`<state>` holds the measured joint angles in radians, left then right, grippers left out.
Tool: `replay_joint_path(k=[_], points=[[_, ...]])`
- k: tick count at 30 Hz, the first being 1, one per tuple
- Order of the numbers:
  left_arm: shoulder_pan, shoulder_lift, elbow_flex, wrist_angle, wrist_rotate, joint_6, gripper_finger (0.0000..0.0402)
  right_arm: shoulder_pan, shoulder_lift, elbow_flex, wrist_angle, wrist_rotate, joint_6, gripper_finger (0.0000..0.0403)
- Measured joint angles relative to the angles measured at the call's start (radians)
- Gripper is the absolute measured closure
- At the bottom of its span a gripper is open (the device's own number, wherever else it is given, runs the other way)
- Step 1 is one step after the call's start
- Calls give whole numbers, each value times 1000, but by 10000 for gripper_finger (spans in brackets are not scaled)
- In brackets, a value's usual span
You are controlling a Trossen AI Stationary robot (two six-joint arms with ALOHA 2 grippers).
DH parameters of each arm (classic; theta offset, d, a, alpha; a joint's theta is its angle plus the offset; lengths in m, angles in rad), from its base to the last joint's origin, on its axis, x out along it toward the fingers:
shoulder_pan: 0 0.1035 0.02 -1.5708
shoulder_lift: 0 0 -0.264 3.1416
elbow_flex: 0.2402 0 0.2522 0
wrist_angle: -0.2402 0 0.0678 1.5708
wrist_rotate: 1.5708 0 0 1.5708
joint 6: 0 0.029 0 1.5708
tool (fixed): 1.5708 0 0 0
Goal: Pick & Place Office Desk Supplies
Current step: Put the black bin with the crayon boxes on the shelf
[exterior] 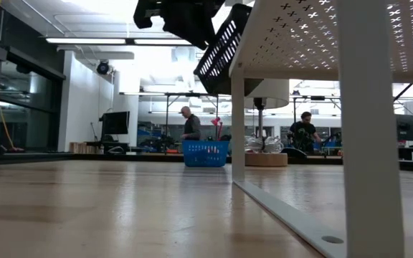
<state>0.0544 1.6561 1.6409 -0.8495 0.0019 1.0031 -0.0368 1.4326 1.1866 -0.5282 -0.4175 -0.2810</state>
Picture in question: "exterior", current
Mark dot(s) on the black slotted plastic basket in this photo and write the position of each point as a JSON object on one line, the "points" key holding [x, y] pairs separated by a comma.
{"points": [[221, 53]]}

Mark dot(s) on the white perforated metal shelf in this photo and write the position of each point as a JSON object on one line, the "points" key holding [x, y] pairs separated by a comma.
{"points": [[371, 143]]}

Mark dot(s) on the round black ceiling fixture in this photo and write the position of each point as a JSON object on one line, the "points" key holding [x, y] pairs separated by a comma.
{"points": [[103, 67]]}

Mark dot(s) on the ceiling light strip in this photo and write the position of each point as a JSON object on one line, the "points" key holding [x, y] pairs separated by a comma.
{"points": [[84, 41]]}

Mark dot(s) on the person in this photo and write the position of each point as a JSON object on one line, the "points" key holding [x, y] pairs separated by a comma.
{"points": [[191, 125], [303, 130]]}

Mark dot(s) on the pink-red background object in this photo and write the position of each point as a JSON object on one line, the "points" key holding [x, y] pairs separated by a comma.
{"points": [[216, 125]]}

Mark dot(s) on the small black monitor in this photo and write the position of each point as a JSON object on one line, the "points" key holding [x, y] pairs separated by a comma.
{"points": [[115, 122]]}

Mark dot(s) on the blue slotted plastic basket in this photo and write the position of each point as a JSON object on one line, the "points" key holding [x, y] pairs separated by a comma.
{"points": [[204, 154]]}

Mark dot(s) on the wooden block stack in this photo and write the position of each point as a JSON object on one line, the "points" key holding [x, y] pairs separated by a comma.
{"points": [[79, 147]]}

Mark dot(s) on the thin black diagonal pole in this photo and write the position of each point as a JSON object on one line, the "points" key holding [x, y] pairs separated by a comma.
{"points": [[403, 92]]}

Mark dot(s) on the large black monitor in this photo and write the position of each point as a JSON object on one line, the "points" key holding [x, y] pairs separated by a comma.
{"points": [[409, 127]]}

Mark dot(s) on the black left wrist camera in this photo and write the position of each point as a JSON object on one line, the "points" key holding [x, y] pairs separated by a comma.
{"points": [[147, 12]]}

